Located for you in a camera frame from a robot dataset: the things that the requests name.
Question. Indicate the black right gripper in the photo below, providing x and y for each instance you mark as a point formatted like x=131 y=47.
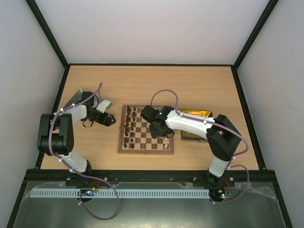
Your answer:
x=156 y=129

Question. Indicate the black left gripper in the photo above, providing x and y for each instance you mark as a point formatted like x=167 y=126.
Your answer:
x=107 y=123

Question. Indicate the gold metal tin tray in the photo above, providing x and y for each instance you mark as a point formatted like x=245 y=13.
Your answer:
x=190 y=137

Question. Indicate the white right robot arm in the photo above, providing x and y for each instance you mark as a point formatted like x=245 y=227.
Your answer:
x=219 y=132

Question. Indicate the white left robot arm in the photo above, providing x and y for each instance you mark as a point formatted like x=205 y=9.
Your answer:
x=56 y=134

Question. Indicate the wooden chess board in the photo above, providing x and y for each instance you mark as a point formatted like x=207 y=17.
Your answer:
x=134 y=129

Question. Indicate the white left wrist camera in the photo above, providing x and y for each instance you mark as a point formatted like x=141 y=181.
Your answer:
x=103 y=105

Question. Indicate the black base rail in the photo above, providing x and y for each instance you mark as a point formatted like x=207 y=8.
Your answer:
x=197 y=178

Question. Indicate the slotted white cable duct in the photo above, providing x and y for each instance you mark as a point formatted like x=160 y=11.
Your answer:
x=121 y=193

